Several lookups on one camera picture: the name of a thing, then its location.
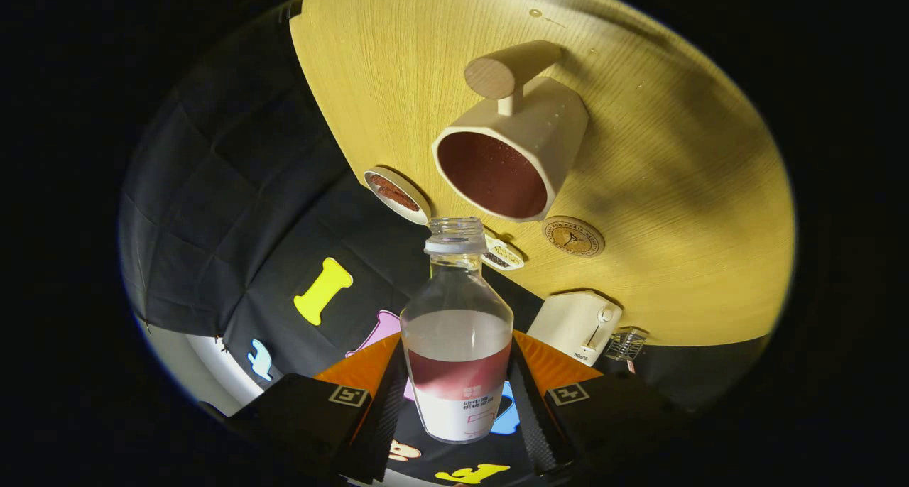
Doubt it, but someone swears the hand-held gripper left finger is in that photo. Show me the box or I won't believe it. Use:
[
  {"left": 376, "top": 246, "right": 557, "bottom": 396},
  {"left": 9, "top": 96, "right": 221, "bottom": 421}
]
[{"left": 227, "top": 333, "right": 410, "bottom": 485}]

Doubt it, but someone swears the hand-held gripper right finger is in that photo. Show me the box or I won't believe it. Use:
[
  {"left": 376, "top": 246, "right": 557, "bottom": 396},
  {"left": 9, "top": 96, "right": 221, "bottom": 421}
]
[{"left": 505, "top": 331, "right": 700, "bottom": 479}]

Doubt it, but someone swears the clear juice bottle pink label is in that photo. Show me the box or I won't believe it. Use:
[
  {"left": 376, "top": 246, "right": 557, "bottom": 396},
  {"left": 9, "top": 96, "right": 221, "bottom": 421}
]
[{"left": 400, "top": 217, "right": 514, "bottom": 445}]

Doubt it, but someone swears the round brown coaster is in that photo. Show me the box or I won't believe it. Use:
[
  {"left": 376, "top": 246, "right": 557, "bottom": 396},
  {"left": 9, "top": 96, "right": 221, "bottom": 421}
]
[{"left": 542, "top": 216, "right": 606, "bottom": 258}]

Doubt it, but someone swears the cream cup with wooden handle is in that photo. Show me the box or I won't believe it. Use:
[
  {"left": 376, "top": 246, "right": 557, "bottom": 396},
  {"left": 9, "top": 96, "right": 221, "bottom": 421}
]
[{"left": 432, "top": 40, "right": 590, "bottom": 222}]

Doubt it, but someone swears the white toaster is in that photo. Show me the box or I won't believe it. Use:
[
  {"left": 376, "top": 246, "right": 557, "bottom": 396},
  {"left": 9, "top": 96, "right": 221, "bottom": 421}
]
[{"left": 526, "top": 290, "right": 623, "bottom": 367}]

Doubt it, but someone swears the small white rectangular dish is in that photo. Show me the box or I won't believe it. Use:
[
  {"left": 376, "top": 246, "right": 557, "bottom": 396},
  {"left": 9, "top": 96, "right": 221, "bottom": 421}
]
[{"left": 481, "top": 235, "right": 525, "bottom": 271}]

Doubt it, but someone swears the round white plate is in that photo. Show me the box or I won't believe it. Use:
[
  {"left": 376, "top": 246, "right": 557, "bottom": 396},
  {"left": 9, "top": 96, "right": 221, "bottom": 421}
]
[{"left": 364, "top": 166, "right": 432, "bottom": 226}]

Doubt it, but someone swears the wooden table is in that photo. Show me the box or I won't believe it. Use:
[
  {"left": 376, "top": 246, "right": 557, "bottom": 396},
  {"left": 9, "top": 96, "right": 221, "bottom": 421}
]
[{"left": 289, "top": 0, "right": 795, "bottom": 347}]

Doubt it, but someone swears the black backdrop cloth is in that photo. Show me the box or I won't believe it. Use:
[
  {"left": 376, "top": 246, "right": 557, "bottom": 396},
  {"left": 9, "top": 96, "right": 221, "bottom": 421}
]
[{"left": 119, "top": 11, "right": 771, "bottom": 487}]

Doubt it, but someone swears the wire mesh holder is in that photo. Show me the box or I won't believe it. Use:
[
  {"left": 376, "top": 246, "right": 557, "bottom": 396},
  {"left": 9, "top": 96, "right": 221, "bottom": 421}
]
[{"left": 605, "top": 327, "right": 648, "bottom": 362}]

